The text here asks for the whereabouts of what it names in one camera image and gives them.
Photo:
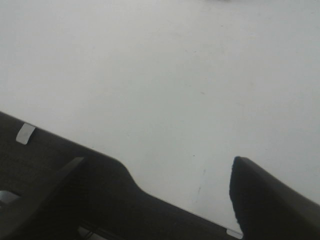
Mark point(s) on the right gripper left finger with grey pad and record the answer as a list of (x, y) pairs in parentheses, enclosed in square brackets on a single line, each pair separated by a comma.
[(53, 210)]

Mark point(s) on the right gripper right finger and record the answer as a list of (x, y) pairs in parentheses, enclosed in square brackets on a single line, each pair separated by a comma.
[(267, 209)]

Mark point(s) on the white tape strip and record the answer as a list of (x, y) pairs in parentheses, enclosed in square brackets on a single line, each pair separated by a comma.
[(25, 133)]

